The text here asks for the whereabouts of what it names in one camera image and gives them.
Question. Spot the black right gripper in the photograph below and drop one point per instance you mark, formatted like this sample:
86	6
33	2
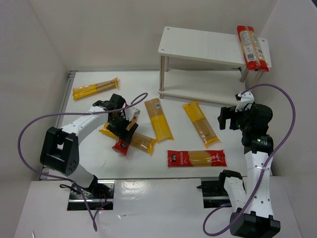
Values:
231	117

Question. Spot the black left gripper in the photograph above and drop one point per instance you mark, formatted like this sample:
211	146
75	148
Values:
123	129

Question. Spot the red pasta bag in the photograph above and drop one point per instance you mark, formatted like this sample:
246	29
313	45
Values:
121	146
251	49
203	158

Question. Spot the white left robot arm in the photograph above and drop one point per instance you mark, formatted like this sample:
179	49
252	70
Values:
60	150

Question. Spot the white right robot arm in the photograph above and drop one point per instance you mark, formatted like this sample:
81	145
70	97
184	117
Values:
252	215

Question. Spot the yellow pasta bag left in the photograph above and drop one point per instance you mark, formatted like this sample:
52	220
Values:
139	141

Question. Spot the yellow pasta bag right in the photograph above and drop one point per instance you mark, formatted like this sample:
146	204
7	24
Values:
200	123

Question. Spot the yellow pasta bag centre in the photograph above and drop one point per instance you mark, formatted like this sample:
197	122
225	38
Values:
158	120

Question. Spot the thin yellow pasta bag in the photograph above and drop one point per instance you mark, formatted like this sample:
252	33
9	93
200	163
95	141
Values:
89	90

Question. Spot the red pasta bag front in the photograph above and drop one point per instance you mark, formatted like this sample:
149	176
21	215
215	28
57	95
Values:
203	158

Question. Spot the red pasta bag on shelf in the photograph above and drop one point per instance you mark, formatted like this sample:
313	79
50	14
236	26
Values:
251	49

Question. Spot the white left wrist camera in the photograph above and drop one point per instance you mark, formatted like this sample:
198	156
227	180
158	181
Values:
130	113

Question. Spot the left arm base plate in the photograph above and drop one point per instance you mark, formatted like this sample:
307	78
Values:
101	199

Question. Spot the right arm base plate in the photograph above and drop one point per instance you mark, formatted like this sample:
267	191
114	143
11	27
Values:
213	195

